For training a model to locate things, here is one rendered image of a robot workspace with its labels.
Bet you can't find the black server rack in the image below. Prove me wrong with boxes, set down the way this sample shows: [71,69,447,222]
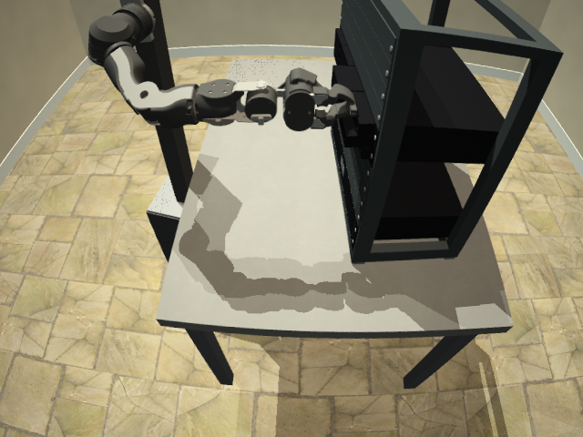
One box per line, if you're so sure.
[331,0,564,264]

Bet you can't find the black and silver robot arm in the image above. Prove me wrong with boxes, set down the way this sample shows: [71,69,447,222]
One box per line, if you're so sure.
[87,0,277,128]

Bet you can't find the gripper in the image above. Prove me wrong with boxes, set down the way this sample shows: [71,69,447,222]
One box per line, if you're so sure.
[276,67,357,131]

